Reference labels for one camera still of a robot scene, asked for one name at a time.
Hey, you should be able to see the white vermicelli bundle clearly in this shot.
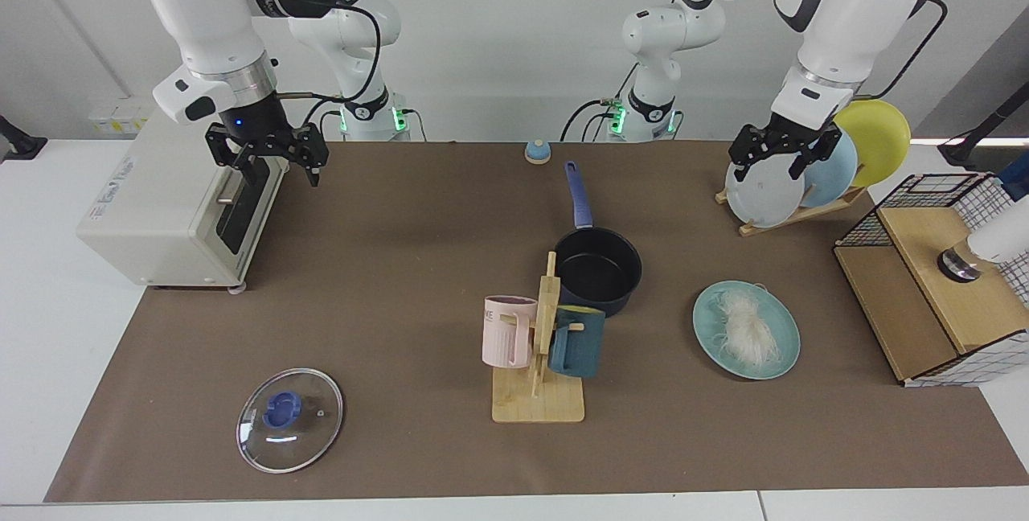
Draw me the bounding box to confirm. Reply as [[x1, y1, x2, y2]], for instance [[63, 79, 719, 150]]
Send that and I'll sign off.
[[715, 284, 785, 369]]

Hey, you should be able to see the glass lid with blue knob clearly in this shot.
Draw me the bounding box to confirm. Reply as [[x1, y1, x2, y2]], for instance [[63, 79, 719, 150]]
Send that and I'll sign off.
[[236, 367, 345, 474]]

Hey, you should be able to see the pale grey plate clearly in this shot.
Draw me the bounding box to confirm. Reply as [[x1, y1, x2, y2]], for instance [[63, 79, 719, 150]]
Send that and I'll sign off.
[[724, 153, 806, 228]]

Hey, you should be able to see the light blue plate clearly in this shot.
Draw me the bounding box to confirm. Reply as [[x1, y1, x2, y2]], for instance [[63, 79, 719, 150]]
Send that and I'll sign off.
[[800, 127, 859, 208]]

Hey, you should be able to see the wooden plate rack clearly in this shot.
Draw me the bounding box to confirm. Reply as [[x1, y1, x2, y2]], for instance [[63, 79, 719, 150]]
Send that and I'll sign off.
[[715, 183, 869, 237]]

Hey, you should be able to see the yellow plate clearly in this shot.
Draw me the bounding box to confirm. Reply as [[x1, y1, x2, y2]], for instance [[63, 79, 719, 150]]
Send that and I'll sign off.
[[834, 99, 912, 188]]

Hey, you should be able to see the teal plate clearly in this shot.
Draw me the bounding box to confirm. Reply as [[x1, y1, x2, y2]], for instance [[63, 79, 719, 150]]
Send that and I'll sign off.
[[692, 280, 801, 381]]

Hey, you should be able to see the pale toaster oven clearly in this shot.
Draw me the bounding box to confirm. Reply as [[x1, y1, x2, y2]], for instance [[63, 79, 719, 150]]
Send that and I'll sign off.
[[76, 107, 290, 294]]

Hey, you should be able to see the brown table cloth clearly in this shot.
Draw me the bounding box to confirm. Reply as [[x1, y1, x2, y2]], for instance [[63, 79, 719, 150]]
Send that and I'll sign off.
[[44, 142, 1029, 503]]

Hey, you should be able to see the black stand foot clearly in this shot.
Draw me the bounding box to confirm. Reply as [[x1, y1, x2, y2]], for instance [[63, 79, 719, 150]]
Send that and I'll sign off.
[[0, 115, 47, 160], [937, 83, 1029, 168]]

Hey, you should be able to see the dark teal cup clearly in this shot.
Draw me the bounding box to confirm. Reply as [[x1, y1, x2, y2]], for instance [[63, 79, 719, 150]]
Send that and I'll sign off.
[[548, 306, 606, 379]]

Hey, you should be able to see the pink cup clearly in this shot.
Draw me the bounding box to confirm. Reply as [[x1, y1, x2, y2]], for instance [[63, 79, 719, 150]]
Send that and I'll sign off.
[[482, 295, 538, 369]]

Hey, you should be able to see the wooden cup stand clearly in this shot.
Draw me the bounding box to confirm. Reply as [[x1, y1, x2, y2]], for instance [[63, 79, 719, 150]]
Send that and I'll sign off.
[[491, 252, 586, 425]]

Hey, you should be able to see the black base cable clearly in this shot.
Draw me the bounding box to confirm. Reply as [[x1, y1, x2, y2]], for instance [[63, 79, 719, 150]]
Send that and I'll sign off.
[[297, 95, 346, 142], [560, 63, 636, 142]]

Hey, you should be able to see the white wall outlet box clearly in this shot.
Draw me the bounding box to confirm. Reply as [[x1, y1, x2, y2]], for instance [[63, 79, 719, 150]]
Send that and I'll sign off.
[[88, 105, 154, 136]]

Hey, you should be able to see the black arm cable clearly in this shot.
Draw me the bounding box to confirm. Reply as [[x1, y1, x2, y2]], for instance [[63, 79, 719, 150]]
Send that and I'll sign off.
[[852, 0, 949, 100], [273, 0, 383, 104]]

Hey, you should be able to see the black pot with blue handle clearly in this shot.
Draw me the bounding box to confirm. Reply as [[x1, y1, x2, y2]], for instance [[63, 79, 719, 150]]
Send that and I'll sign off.
[[553, 161, 644, 318]]

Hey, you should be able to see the wire basket with wooden floor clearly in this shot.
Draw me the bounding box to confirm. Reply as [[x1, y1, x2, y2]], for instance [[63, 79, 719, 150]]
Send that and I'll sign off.
[[834, 173, 1029, 388]]

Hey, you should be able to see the white cylinder with silver ring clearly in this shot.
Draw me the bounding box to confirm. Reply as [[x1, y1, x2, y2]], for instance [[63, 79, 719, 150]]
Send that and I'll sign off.
[[937, 215, 1029, 283]]

